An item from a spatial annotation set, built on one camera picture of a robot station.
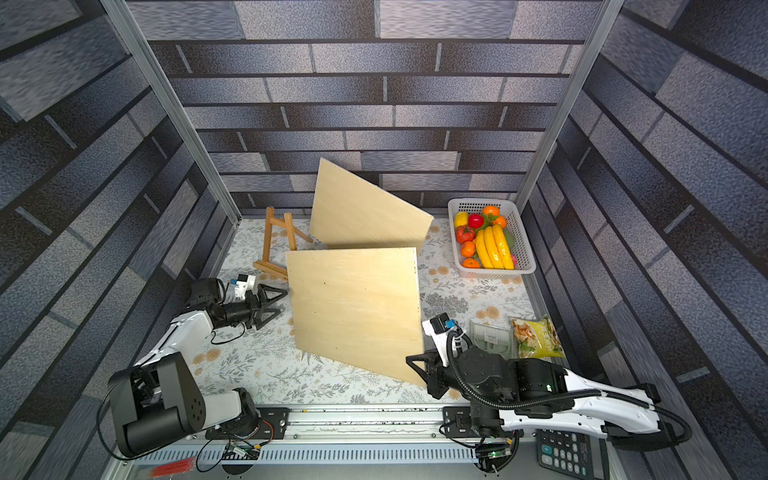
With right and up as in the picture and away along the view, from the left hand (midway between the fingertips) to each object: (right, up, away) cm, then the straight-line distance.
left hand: (281, 300), depth 82 cm
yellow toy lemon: (+58, +25, +28) cm, 69 cm away
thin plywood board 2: (+21, -3, +4) cm, 22 cm away
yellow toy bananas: (+66, +15, +17) cm, 70 cm away
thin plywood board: (+17, +26, +15) cm, 35 cm away
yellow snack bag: (+73, -11, +2) cm, 74 cm away
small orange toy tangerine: (+59, +14, +21) cm, 64 cm away
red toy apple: (+62, +25, +25) cm, 71 cm away
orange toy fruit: (+69, +29, +28) cm, 81 cm away
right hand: (+34, -9, -20) cm, 40 cm away
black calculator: (+74, -34, -14) cm, 82 cm away
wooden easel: (-12, +9, +18) cm, 23 cm away
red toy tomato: (+58, +20, +25) cm, 66 cm away
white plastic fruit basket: (+76, +11, +15) cm, 79 cm away
